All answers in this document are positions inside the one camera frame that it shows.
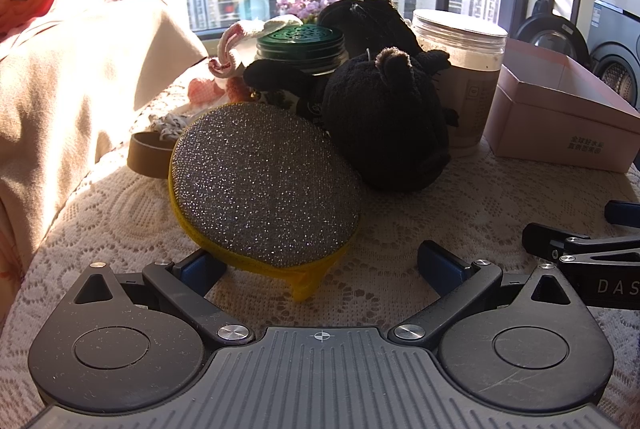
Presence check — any white lace tablecloth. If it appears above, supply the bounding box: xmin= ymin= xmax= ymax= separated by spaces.
xmin=1 ymin=145 xmax=639 ymax=428

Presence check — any green lid glass jar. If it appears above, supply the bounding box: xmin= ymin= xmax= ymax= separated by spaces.
xmin=255 ymin=23 xmax=350 ymax=121

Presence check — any grey washing machine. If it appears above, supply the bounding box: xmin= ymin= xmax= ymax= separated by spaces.
xmin=515 ymin=0 xmax=640 ymax=108

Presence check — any white glove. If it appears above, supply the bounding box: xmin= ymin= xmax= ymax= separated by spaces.
xmin=208 ymin=14 xmax=303 ymax=79

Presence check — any brown tape roll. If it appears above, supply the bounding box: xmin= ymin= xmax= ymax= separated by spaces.
xmin=127 ymin=131 xmax=176 ymax=179

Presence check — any pink cardboard box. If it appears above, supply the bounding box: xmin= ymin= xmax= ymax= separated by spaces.
xmin=484 ymin=39 xmax=639 ymax=174

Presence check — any beige fleece blanket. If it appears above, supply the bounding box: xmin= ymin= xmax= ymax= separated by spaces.
xmin=1 ymin=0 xmax=207 ymax=273

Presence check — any potted pink orchid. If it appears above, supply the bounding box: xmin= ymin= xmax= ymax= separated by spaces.
xmin=276 ymin=0 xmax=338 ymax=24

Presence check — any clear plastic jar white lid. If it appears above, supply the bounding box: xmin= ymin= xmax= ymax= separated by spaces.
xmin=412 ymin=9 xmax=508 ymax=157

